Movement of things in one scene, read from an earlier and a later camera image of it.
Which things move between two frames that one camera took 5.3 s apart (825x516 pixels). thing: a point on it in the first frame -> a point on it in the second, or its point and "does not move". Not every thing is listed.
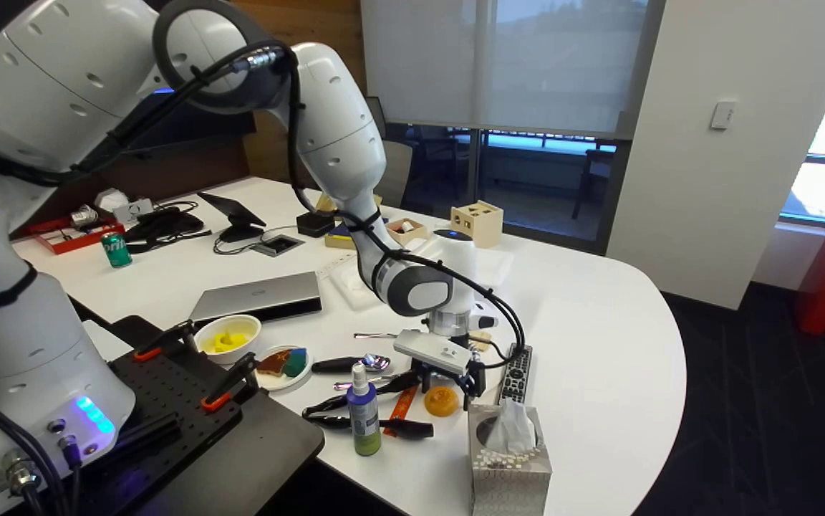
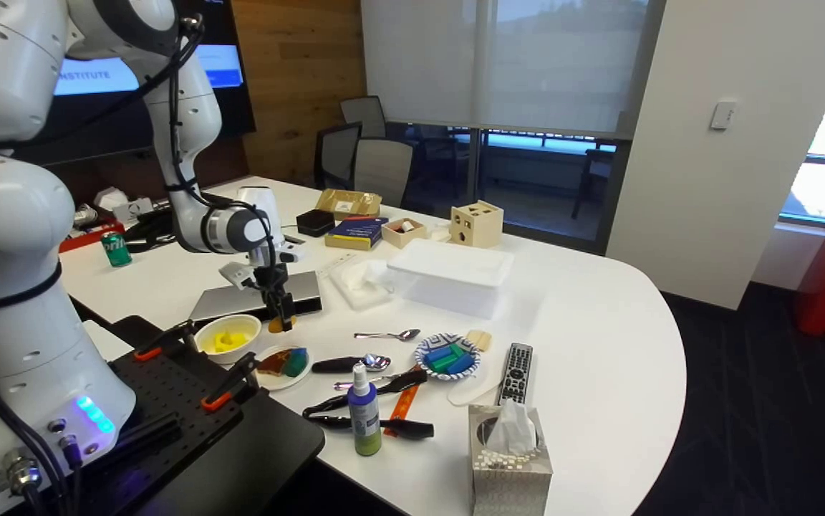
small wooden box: [408, 230] does not move
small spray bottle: [366, 414] does not move
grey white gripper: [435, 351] -> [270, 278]
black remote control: [518, 372] does not move
